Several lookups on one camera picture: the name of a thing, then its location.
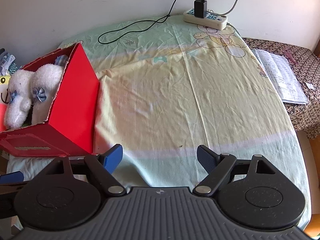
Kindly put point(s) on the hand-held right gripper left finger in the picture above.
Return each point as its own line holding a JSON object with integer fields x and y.
{"x": 113, "y": 158}

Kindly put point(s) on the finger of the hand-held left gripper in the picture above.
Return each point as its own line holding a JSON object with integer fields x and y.
{"x": 11, "y": 177}

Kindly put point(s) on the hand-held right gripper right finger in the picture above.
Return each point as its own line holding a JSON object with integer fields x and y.
{"x": 207, "y": 160}

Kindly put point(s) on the yellow plush tiger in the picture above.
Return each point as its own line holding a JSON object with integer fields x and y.
{"x": 2, "y": 115}

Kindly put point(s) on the red cardboard box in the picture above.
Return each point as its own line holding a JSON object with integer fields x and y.
{"x": 75, "y": 100}

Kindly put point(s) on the white plush rabbit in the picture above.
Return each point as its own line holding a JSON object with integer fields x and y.
{"x": 22, "y": 80}

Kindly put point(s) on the bear print cloth covered desktop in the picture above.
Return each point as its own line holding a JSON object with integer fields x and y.
{"x": 175, "y": 92}

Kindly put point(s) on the green striped cloth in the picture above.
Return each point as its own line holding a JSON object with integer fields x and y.
{"x": 13, "y": 68}

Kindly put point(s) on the brown floral cloth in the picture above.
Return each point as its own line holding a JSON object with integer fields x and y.
{"x": 307, "y": 115}

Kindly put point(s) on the white paper sheets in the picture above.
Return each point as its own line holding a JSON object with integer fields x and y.
{"x": 280, "y": 72}

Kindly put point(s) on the small white paper scrap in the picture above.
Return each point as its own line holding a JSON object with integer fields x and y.
{"x": 310, "y": 86}

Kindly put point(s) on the wooden furniture edge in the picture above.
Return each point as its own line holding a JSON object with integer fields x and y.
{"x": 315, "y": 226}

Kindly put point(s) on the cream power strip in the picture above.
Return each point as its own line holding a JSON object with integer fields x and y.
{"x": 217, "y": 23}

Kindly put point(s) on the black charger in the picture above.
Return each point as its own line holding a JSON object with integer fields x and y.
{"x": 200, "y": 8}

